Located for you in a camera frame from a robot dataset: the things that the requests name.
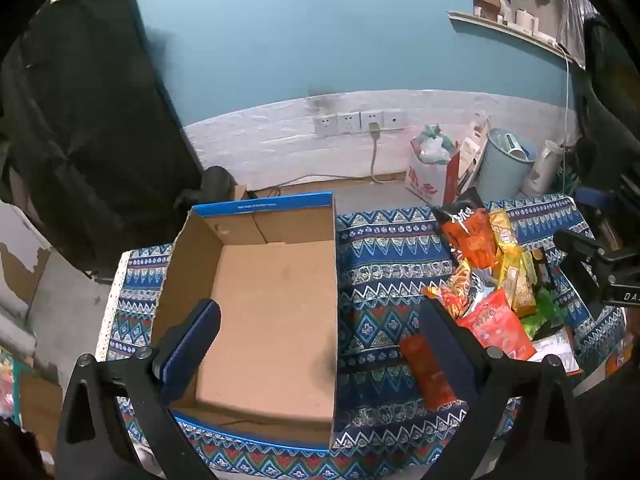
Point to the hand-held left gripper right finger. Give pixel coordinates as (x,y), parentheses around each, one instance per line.
(445,345)

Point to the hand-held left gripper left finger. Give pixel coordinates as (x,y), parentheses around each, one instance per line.
(195,340)

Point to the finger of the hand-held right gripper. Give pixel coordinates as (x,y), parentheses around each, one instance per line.
(580,245)

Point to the green chips bag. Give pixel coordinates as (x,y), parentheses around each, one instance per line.
(547,307)

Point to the long yellow biscuit packet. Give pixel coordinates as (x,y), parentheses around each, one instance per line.
(507,275)

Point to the cardboard box with blue outside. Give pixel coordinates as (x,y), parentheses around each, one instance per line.
(270,310)

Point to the small orange-red packet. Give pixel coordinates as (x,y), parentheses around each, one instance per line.
(425,365)

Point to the black snack packet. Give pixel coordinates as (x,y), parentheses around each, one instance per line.
(540,265)

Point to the orange snack stick bag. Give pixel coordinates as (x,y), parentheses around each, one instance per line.
(450,295)

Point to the red snack bag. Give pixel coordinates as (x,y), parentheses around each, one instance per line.
(492,325)

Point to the blue white snack packet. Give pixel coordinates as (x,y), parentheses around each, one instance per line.
(482,287)

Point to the white kettle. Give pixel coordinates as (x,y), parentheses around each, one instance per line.
(542,170)

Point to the blue patterned tablecloth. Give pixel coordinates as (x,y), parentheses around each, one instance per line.
(380,270)

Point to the large orange snack bag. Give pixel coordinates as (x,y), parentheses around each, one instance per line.
(472,240)

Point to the light blue bucket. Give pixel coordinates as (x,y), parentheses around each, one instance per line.
(495,175)

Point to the white cup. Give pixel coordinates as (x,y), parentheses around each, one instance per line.
(516,153)

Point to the white red carton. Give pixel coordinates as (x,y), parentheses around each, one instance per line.
(472,152)

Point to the dark grey object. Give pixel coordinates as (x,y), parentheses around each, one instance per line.
(215,182)

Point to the black office chair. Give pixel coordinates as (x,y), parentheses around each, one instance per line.
(607,85)

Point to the red white shopping bag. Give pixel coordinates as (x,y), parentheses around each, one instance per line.
(425,180)

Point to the brown cardboard piece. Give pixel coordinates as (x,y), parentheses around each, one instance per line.
(40,410)

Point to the white wall socket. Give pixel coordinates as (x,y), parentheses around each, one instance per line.
(325,125)
(395,119)
(348,123)
(367,116)

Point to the white wall shelf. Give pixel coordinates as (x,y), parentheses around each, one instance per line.
(510,30)

